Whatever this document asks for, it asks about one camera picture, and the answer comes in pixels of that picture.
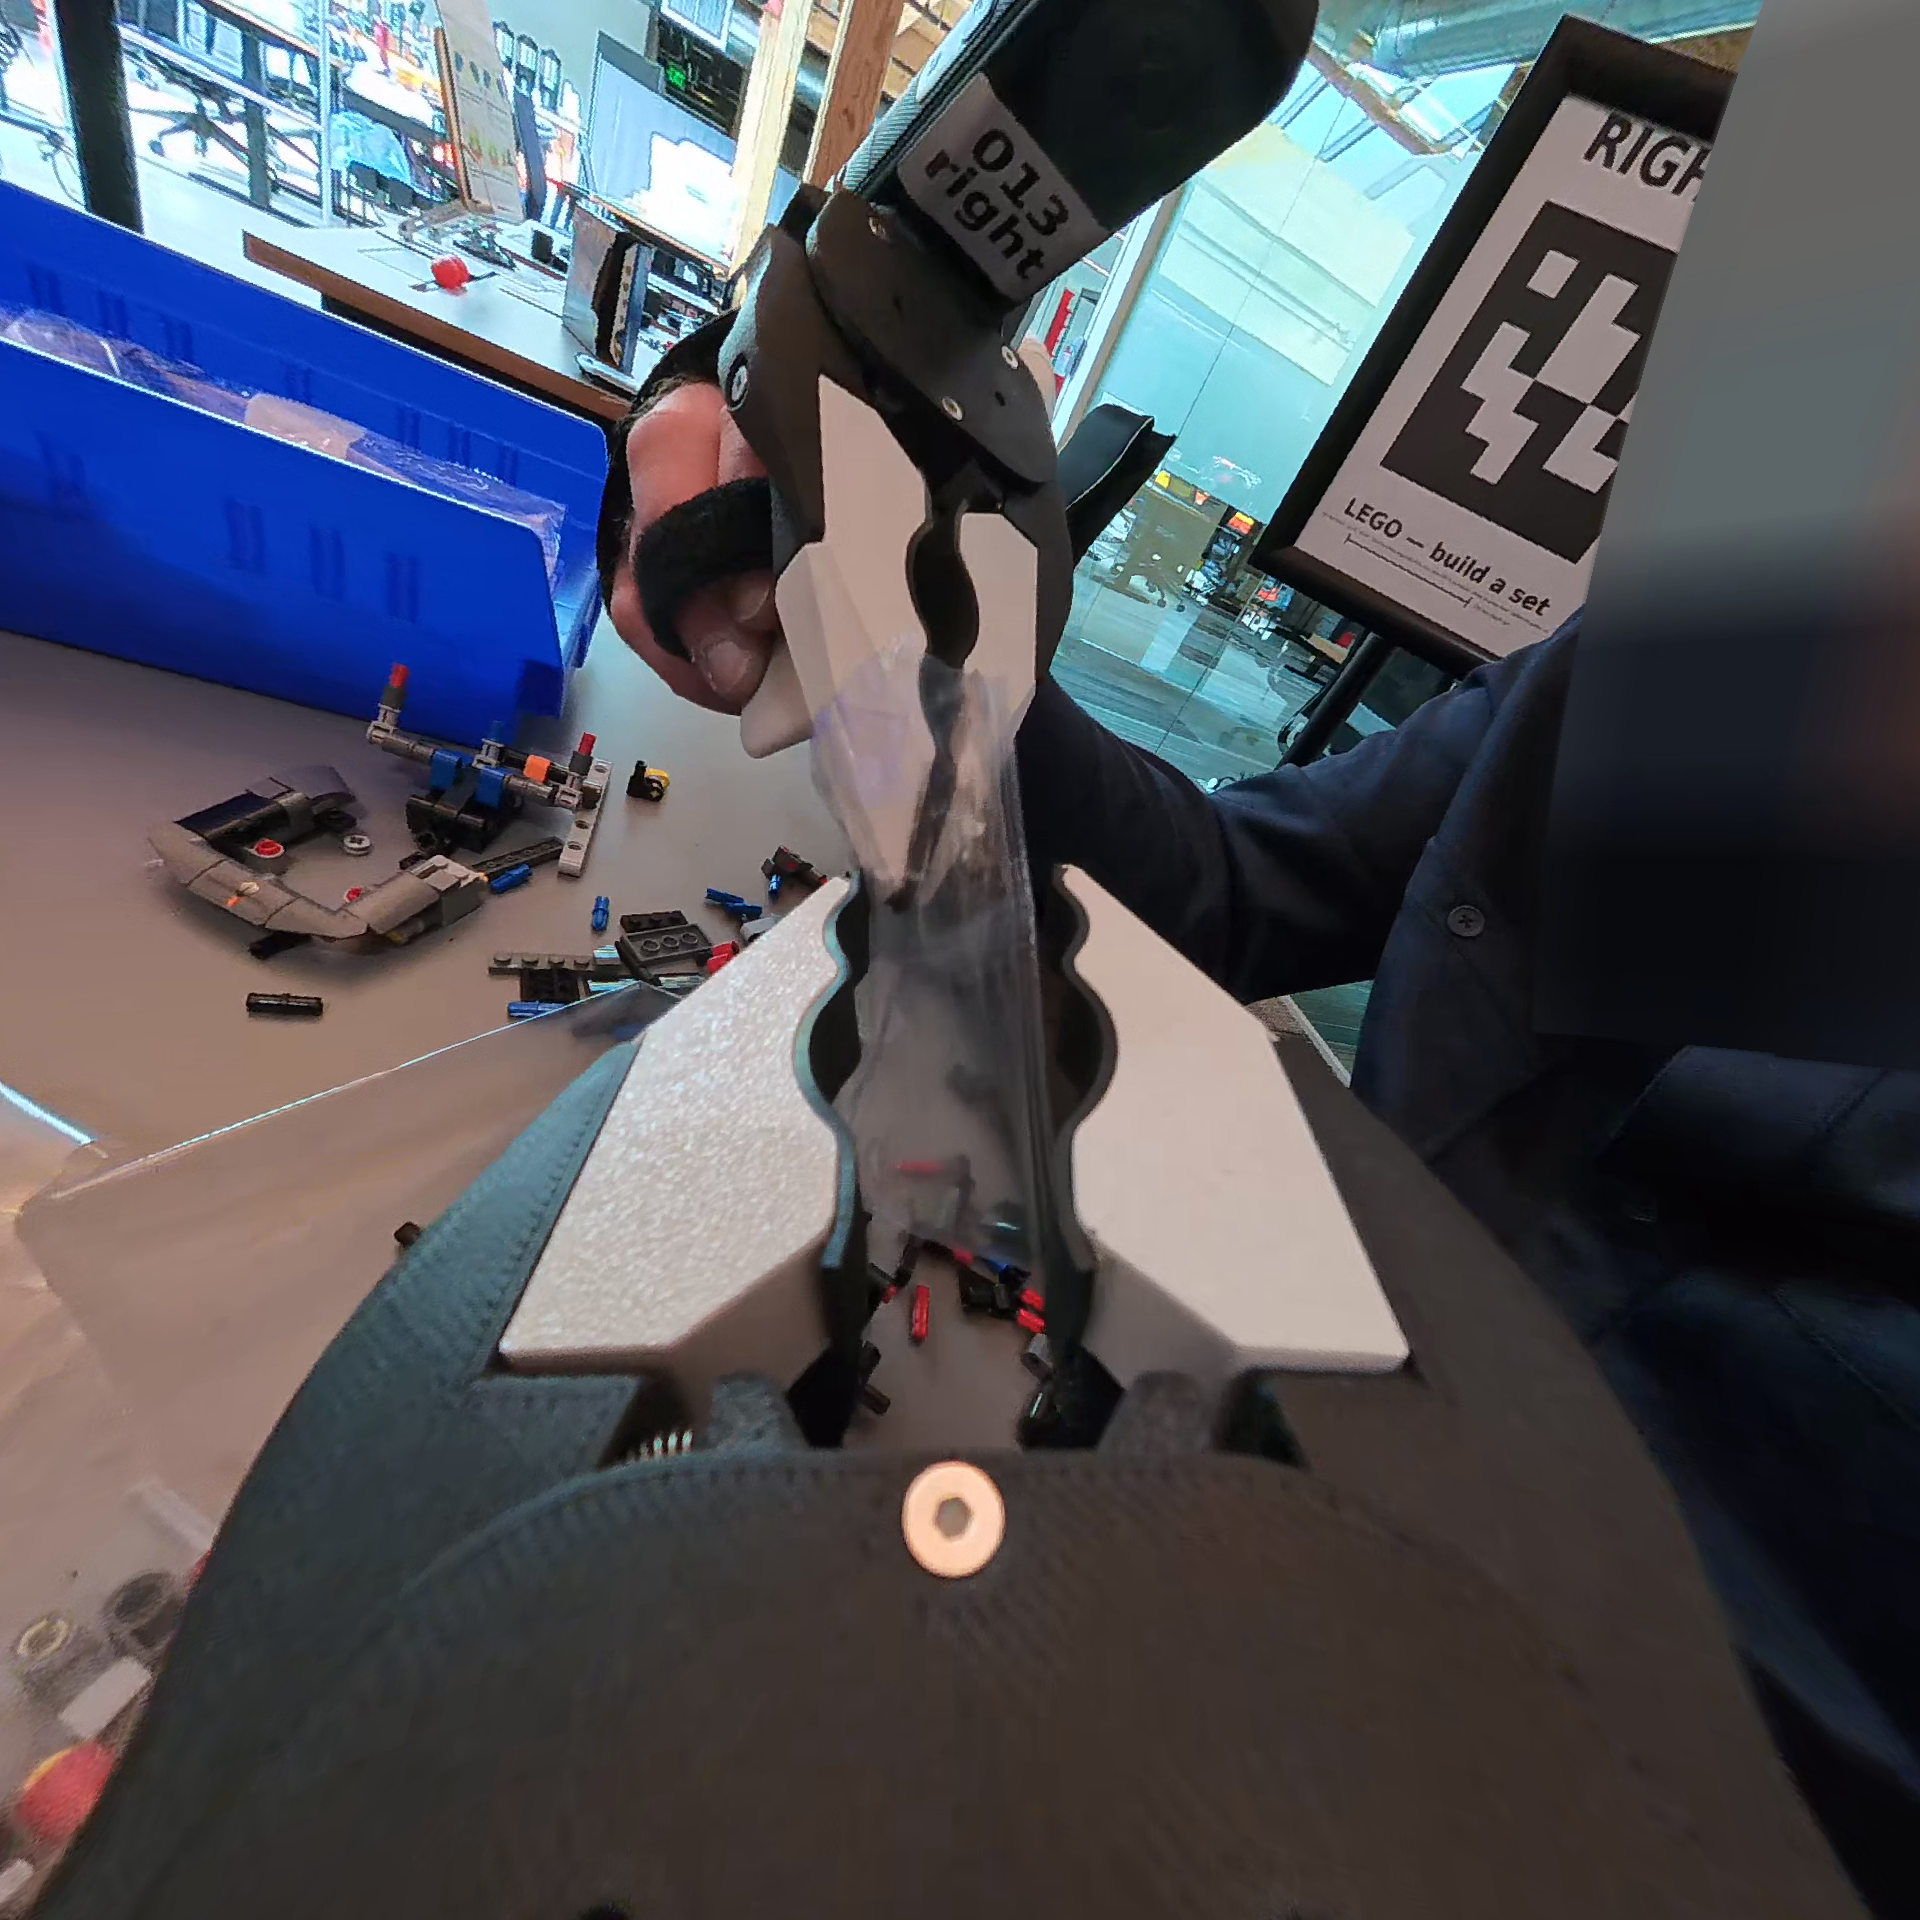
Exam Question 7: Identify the lego axle assembly blue connectors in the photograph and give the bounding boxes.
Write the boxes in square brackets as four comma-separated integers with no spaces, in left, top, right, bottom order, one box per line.
[364,660,596,858]

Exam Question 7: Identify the pile of loose lego pieces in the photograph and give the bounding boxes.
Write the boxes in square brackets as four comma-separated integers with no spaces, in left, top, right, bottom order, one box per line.
[482,754,1052,1412]

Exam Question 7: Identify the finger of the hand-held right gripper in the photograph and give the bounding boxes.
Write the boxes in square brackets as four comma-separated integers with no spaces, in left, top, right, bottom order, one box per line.
[773,376,965,895]
[949,504,1048,789]

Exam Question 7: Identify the grey lego connector assembly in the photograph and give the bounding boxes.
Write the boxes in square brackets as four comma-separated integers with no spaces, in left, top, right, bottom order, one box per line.
[141,769,491,963]

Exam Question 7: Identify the wooden background table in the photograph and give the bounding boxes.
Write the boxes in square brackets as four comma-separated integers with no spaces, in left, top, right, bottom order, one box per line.
[240,211,649,426]

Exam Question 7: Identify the dark upright case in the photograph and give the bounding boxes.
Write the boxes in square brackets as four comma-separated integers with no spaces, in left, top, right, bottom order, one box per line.
[561,209,671,380]

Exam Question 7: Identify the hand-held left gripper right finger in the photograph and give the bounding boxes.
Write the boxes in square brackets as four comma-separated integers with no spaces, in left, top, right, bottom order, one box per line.
[1026,865,1416,1452]

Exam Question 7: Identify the black metal post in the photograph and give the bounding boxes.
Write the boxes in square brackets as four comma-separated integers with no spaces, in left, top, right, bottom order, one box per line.
[49,0,146,237]

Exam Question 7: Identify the large clear plastic bag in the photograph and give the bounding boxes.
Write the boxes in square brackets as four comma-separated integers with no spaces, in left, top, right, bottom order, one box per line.
[0,984,714,1517]

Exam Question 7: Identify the clear bag of pieces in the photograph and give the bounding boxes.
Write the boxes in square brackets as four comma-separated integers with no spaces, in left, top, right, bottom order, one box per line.
[0,1559,204,1869]

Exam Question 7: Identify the grey office chair back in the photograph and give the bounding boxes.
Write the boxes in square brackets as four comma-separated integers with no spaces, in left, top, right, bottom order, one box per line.
[1057,401,1183,569]

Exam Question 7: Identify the blue plastic bin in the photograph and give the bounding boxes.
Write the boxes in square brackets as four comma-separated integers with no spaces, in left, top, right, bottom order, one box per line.
[0,181,613,724]

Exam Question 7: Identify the white framed sign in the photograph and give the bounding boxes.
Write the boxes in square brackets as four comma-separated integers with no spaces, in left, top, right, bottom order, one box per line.
[1248,16,1760,681]

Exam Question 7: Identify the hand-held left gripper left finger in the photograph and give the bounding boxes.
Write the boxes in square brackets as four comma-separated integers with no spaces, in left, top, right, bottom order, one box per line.
[499,874,889,1450]

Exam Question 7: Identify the person's right forearm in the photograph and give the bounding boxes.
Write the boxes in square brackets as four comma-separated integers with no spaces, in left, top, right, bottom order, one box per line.
[1019,615,1577,1009]

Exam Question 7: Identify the person's right hand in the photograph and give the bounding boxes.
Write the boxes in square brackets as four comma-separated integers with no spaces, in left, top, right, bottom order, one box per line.
[603,380,784,719]

